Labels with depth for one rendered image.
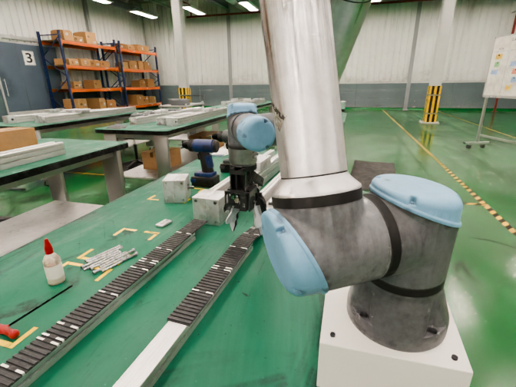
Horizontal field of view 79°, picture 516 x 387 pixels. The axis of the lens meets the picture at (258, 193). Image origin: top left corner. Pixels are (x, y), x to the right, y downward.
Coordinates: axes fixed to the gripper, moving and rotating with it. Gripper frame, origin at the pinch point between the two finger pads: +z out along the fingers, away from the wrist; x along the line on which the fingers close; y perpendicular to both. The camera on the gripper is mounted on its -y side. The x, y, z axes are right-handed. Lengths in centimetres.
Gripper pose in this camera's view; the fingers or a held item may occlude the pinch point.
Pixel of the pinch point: (247, 228)
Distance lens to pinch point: 91.7
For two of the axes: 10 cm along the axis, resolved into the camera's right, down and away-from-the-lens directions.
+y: -3.3, 3.2, -8.9
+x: 9.4, 1.0, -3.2
